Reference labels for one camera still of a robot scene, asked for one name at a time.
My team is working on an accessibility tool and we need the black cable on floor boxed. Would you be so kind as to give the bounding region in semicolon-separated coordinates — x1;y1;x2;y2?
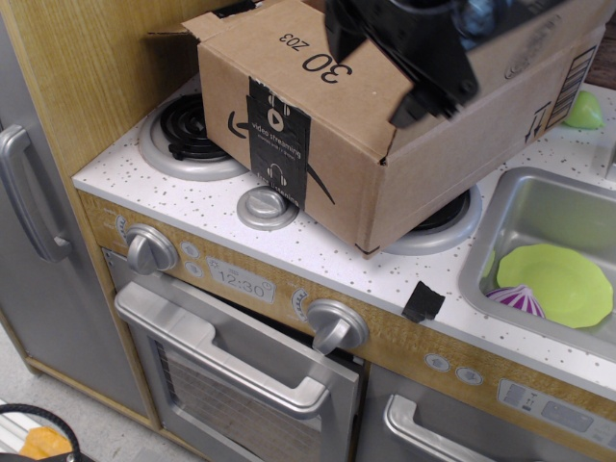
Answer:
0;404;83;462

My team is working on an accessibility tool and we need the brown cardboard box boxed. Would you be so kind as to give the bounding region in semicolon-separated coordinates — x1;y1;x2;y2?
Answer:
159;1;615;258

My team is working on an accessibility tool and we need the silver oven door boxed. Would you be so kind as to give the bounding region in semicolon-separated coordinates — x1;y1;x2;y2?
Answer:
101;247;363;462

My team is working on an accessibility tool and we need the silver oven knob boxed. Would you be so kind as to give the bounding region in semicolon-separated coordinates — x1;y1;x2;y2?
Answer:
307;298;370;355
126;223;179;275

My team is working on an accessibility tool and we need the silver oven door handle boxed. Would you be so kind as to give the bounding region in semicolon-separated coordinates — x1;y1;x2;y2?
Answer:
115;282;330;420

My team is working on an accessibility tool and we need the green plate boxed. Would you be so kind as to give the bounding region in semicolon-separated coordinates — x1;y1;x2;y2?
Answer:
496;244;614;328

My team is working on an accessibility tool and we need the black tape piece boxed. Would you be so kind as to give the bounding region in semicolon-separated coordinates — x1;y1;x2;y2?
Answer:
402;281;445;323

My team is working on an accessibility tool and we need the silver countertop knob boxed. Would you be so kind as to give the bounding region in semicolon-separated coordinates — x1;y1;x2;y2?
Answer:
237;186;298;231

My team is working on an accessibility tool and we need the right silver oven knob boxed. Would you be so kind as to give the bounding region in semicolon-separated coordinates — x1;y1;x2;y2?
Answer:
307;298;370;355

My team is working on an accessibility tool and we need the silver dishwasher door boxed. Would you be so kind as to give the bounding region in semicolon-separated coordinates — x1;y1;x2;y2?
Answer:
355;366;615;461

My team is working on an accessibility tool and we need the silver sink basin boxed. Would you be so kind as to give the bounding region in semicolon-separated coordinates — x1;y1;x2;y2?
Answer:
459;167;615;360

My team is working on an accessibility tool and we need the silver fridge handle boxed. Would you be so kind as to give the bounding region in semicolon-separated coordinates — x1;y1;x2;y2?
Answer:
1;124;72;263

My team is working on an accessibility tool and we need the orange object on floor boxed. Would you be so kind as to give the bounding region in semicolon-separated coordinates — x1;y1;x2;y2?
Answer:
18;426;72;460

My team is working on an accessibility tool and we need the purple toy onion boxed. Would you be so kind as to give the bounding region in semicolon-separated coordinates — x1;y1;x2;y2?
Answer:
485;284;546;319

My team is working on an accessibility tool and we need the right stove burner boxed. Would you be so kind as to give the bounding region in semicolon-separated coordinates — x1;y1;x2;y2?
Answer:
384;186;482;256

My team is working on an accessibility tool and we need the silver fridge door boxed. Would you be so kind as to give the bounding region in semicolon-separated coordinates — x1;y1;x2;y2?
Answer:
1;28;147;419

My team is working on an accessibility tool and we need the dishwasher control panel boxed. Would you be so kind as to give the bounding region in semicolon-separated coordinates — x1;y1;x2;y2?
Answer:
498;378;615;450

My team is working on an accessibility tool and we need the green toy cup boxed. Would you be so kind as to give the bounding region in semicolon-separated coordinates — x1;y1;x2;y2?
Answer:
564;90;604;130

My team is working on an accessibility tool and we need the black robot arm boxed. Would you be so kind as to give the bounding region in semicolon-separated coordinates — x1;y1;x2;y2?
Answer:
324;1;558;129

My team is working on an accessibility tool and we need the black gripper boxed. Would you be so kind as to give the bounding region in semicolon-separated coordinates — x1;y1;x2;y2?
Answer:
324;1;478;128

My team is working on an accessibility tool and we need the left silver oven knob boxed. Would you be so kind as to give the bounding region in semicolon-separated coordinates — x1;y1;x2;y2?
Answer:
126;223;179;275

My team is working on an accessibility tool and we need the stove burner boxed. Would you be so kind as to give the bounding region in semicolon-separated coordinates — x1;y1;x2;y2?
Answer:
139;93;247;182
384;186;482;256

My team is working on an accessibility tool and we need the left stove burner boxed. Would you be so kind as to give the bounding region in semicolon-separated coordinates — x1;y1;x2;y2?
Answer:
139;93;247;182

